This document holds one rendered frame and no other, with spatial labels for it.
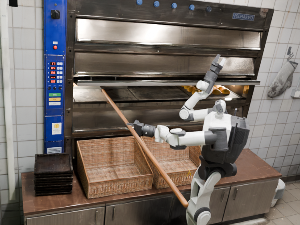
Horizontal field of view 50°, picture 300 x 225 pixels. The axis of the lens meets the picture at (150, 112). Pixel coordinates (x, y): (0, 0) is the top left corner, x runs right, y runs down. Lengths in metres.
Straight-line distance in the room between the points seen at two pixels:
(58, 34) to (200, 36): 1.24
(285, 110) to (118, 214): 2.26
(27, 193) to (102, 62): 1.18
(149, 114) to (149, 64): 0.49
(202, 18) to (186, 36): 0.22
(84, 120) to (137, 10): 1.03
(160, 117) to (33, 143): 1.16
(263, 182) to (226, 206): 0.44
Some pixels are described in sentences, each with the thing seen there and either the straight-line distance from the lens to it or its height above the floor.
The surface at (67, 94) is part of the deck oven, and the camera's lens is 2.73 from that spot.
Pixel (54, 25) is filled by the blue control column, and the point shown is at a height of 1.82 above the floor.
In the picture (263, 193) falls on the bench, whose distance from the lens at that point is 3.53.
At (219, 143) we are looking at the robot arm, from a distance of 2.04.
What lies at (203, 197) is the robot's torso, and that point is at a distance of 2.49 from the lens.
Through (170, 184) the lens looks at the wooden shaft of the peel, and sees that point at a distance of 1.81.
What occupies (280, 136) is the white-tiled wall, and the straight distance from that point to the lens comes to 4.13.
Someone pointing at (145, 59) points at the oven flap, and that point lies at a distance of 2.83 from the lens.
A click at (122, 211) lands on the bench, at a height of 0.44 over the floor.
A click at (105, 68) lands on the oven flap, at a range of 2.71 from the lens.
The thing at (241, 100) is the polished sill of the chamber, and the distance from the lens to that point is 3.50.
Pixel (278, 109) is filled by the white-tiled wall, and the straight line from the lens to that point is 3.90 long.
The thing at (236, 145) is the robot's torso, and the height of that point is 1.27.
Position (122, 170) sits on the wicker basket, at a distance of 2.99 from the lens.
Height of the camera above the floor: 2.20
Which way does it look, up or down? 22 degrees down
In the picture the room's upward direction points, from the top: 7 degrees clockwise
